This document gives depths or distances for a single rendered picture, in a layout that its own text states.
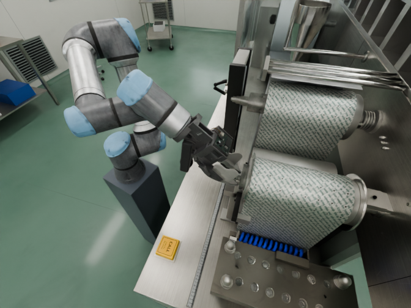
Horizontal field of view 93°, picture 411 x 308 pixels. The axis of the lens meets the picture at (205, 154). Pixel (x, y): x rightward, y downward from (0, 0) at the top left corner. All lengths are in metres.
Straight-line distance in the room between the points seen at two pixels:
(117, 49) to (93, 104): 0.34
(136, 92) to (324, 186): 0.47
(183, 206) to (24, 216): 1.83
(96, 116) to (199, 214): 0.57
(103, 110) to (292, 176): 0.48
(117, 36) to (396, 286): 1.00
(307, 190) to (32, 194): 2.47
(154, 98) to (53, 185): 2.22
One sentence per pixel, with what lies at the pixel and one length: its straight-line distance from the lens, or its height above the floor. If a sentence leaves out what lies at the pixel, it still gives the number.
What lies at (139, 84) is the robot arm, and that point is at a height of 1.51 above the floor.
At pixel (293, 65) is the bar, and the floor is 1.45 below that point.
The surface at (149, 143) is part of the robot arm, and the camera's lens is 0.90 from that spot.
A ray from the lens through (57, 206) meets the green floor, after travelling 2.37.
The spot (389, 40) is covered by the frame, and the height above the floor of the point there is 1.49.
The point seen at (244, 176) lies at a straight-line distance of 0.53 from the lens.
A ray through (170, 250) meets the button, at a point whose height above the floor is 0.92.
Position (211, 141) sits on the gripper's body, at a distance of 0.43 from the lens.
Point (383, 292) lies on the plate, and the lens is 0.65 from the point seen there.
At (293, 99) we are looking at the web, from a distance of 0.63.
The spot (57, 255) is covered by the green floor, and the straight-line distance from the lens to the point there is 2.12.
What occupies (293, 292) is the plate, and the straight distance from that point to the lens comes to 0.72.
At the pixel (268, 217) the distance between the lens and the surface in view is 0.61.
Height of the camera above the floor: 1.71
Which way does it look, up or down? 48 degrees down
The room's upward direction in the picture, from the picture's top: straight up
